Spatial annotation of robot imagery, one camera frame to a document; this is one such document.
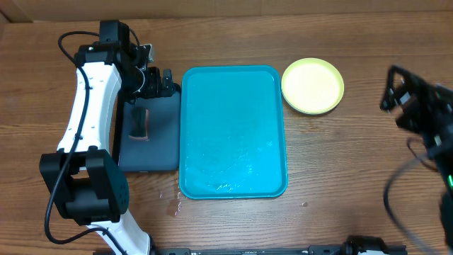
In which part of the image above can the black water tray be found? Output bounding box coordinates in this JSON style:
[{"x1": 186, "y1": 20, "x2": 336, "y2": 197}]
[{"x1": 111, "y1": 91, "x2": 181, "y2": 172}]

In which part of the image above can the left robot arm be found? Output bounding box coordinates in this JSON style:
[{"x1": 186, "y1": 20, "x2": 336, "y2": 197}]
[{"x1": 39, "y1": 42, "x2": 180, "y2": 254}]

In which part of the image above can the yellow plate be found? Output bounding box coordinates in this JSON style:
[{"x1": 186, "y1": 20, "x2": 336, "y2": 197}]
[{"x1": 281, "y1": 58, "x2": 345, "y2": 115}]

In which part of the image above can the green orange sponge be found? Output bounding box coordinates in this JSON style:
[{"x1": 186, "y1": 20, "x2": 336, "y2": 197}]
[{"x1": 129, "y1": 107, "x2": 149, "y2": 140}]

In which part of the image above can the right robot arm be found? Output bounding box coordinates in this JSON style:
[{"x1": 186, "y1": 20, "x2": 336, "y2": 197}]
[{"x1": 379, "y1": 65, "x2": 452, "y2": 254}]

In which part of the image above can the teal plastic tray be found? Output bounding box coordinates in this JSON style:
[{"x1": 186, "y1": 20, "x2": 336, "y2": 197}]
[{"x1": 179, "y1": 65, "x2": 289, "y2": 200}]

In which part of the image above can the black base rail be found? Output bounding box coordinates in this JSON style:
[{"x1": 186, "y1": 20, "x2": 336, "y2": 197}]
[{"x1": 149, "y1": 236, "x2": 408, "y2": 255}]

